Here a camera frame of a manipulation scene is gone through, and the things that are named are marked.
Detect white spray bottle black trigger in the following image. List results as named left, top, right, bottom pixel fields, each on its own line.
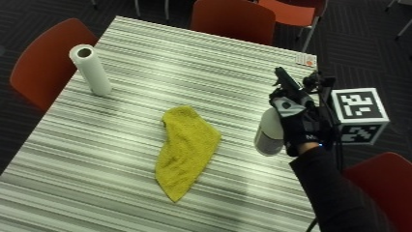
left=252, top=66, right=312, bottom=158

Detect small orange white sticker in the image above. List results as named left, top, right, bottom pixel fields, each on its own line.
left=295, top=52, right=319, bottom=68

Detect white marker cube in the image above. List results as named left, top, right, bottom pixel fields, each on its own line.
left=330, top=87, right=392, bottom=146

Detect yellow cloth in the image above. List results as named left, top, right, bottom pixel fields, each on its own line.
left=154, top=104, right=223, bottom=204

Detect red chair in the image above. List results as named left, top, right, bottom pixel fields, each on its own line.
left=342, top=151, right=412, bottom=232
left=256, top=0, right=331, bottom=53
left=10, top=17, right=100, bottom=112
left=190, top=0, right=278, bottom=46

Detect grey metal chair legs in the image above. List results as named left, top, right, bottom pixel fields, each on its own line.
left=90, top=0, right=171, bottom=21
left=384, top=0, right=412, bottom=42

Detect white paper towel roll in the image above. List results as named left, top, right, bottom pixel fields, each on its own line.
left=68, top=43, right=114, bottom=97

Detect black glove-mounted camera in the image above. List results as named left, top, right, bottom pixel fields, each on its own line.
left=302, top=71, right=338, bottom=95

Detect black glove cable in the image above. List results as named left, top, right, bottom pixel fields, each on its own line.
left=319, top=93, right=347, bottom=170

